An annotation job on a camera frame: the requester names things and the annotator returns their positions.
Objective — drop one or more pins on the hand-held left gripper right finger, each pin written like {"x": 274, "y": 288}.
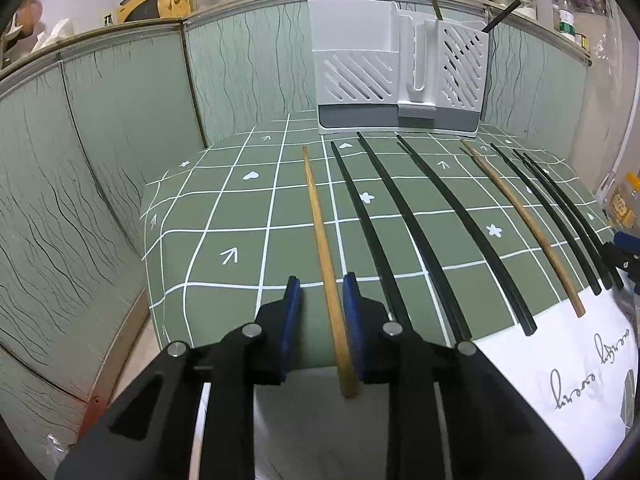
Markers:
{"x": 352, "y": 320}

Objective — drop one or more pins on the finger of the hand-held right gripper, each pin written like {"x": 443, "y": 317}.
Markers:
{"x": 617, "y": 262}
{"x": 629, "y": 243}

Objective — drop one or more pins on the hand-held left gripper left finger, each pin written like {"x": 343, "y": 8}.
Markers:
{"x": 292, "y": 320}

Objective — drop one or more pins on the light wooden chopstick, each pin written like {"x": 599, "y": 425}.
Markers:
{"x": 320, "y": 240}
{"x": 526, "y": 226}

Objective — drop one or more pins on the white grey utensil holder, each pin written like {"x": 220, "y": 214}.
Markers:
{"x": 350, "y": 35}

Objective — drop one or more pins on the green checked tablecloth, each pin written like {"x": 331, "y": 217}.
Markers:
{"x": 240, "y": 220}

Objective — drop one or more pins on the green label bottle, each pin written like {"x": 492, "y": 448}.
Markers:
{"x": 566, "y": 22}

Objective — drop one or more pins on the white squeeze bottle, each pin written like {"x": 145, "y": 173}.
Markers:
{"x": 542, "y": 0}

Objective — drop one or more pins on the single black chopstick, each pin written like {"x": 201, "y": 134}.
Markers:
{"x": 502, "y": 15}

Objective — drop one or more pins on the yellow appliance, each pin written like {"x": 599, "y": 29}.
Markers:
{"x": 150, "y": 7}

